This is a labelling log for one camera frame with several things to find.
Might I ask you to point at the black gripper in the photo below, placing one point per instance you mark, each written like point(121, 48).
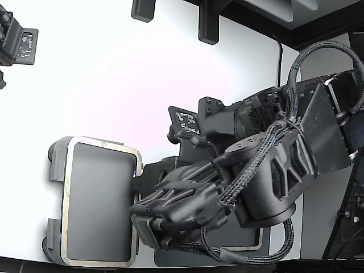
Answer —
point(196, 153)

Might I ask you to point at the black frame with beige liner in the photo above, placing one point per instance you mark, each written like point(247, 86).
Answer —
point(65, 199)
point(260, 240)

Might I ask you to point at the gray box with clips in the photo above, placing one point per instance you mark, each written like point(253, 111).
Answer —
point(54, 159)

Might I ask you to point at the small black stand piece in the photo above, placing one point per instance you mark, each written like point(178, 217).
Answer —
point(2, 79)

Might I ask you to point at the black shelf ledge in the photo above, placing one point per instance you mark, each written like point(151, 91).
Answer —
point(284, 31)

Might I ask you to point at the black equipment panel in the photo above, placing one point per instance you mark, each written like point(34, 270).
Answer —
point(352, 199)

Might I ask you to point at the gray sloped panel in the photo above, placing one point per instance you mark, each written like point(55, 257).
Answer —
point(273, 8)

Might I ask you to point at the dark gray base plate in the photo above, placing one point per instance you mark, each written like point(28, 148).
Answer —
point(176, 261)

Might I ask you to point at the long dark gray bracket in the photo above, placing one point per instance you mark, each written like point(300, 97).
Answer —
point(209, 22)

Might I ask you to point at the short dark gray bracket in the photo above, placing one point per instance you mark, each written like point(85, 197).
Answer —
point(143, 10)

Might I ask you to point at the black fixed camera module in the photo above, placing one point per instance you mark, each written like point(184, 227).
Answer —
point(17, 42)

